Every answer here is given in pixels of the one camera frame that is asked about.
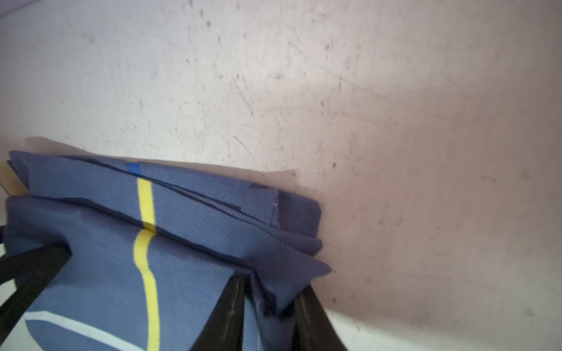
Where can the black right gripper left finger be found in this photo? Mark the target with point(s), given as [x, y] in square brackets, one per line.
[224, 328]

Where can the blue pillowcase with yellow stripe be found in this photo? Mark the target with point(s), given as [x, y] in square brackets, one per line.
[153, 247]

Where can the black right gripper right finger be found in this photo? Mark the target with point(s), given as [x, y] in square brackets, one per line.
[313, 330]

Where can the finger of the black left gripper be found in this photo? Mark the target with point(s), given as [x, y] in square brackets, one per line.
[33, 271]

